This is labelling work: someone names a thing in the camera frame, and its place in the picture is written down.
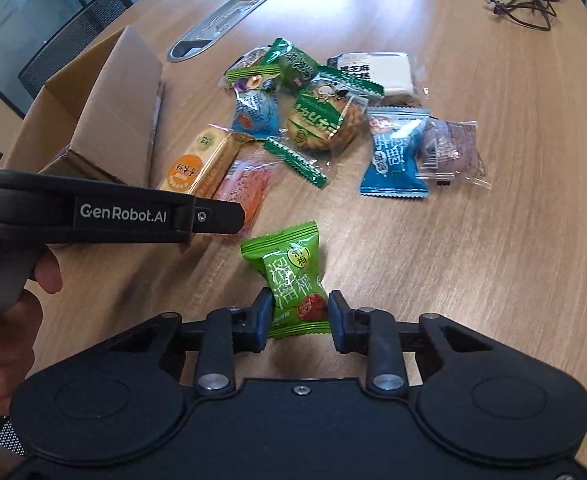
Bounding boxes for cardboard box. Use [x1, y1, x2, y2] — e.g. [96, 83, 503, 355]
[0, 25, 166, 251]

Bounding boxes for orange snack packet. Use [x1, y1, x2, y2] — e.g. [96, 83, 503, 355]
[212, 152, 279, 234]

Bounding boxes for yellow cake packet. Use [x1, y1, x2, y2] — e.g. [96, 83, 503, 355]
[156, 122, 256, 201]

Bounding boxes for small blue nut packet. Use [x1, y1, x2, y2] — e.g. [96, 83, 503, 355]
[230, 77, 281, 138]

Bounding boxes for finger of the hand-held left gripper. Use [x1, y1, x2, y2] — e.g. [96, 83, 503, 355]
[193, 197, 248, 236]

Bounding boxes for round biscuit packet green ends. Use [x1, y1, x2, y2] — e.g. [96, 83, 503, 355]
[263, 69, 381, 190]

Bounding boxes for white sesame cake packet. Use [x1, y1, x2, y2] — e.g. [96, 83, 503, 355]
[327, 51, 429, 108]

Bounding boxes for bright green candy packet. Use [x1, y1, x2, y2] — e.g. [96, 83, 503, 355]
[240, 220, 330, 340]

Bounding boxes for purple snack packet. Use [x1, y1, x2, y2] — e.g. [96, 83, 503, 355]
[416, 116, 492, 191]

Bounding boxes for dark green snack packet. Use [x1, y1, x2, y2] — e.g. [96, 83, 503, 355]
[270, 37, 322, 93]

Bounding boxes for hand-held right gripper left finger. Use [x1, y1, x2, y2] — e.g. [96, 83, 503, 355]
[106, 287, 275, 394]

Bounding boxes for brown clear-wrap snack packet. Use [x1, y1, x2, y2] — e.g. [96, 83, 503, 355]
[223, 46, 281, 92]

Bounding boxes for large blue snack packet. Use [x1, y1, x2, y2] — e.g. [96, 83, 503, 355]
[359, 107, 431, 202]

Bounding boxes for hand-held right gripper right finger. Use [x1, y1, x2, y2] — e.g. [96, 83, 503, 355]
[327, 289, 497, 396]

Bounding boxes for black mesh office chair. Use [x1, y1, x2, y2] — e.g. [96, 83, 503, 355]
[18, 0, 134, 101]

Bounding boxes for silver table cable hatch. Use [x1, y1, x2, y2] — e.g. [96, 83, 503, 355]
[167, 0, 280, 64]

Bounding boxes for black cable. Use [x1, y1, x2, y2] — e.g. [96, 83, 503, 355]
[486, 0, 567, 32]

